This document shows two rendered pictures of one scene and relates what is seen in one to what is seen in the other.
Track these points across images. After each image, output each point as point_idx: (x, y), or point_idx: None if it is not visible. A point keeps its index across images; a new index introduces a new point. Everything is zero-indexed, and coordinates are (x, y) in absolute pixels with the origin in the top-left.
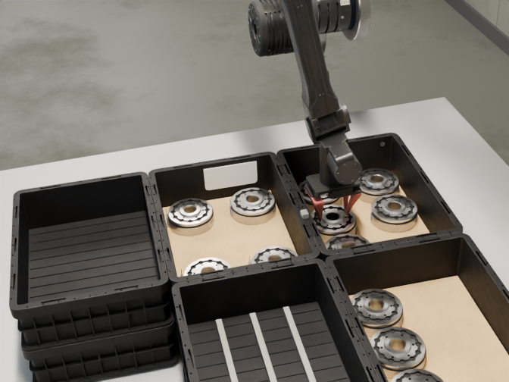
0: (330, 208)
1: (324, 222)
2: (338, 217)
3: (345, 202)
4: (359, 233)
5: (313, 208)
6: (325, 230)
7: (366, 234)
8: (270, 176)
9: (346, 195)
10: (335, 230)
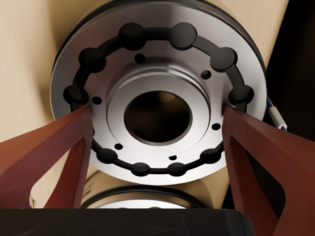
0: (141, 165)
1: (208, 97)
2: (129, 112)
3: (76, 167)
4: (56, 24)
5: (188, 184)
6: (237, 37)
7: (23, 2)
8: None
9: (56, 211)
10: (183, 17)
